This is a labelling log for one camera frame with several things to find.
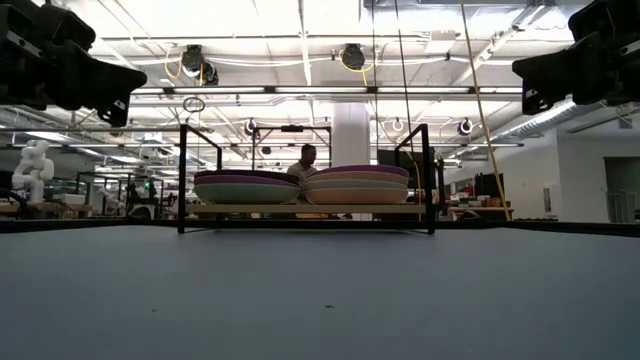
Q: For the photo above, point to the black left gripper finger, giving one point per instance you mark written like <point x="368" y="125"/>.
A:
<point x="95" y="75"/>
<point x="117" y="116"/>

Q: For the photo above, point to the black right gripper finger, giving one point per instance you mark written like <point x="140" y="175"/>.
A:
<point x="550" y="70"/>
<point x="532" y="102"/>

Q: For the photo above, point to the purple plate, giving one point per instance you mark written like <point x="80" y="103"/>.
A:
<point x="235" y="181"/>
<point x="365" y="170"/>

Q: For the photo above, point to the mint green plate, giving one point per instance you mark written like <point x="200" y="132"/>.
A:
<point x="245" y="194"/>

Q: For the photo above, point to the black plate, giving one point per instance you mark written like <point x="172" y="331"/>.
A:
<point x="287" y="178"/>

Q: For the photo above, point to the cream white plate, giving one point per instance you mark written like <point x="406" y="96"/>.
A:
<point x="356" y="184"/>

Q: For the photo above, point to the black background monitor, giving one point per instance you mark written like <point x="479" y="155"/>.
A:
<point x="392" y="162"/>
<point x="487" y="185"/>

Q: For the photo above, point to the white robot figure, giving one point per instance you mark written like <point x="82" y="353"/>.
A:
<point x="32" y="167"/>

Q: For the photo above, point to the background wooden desk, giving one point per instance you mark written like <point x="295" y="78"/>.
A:
<point x="480" y="209"/>

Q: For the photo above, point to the white round column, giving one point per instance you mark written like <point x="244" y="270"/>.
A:
<point x="350" y="135"/>

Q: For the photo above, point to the person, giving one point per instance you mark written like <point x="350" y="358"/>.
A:
<point x="305" y="165"/>

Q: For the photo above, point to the black metal dish rack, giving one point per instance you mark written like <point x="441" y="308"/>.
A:
<point x="310" y="208"/>

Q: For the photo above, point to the silver ventilation duct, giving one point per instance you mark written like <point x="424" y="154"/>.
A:
<point x="510" y="132"/>

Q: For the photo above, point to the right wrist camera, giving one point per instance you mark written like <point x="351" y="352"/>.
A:
<point x="600" y="17"/>

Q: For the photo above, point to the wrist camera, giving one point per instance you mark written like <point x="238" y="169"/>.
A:
<point x="70" y="27"/>
<point x="600" y="17"/>

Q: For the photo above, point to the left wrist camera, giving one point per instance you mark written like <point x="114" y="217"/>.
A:
<point x="70" y="27"/>

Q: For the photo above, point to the black metal rig frame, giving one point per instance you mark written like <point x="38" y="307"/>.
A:
<point x="550" y="227"/>

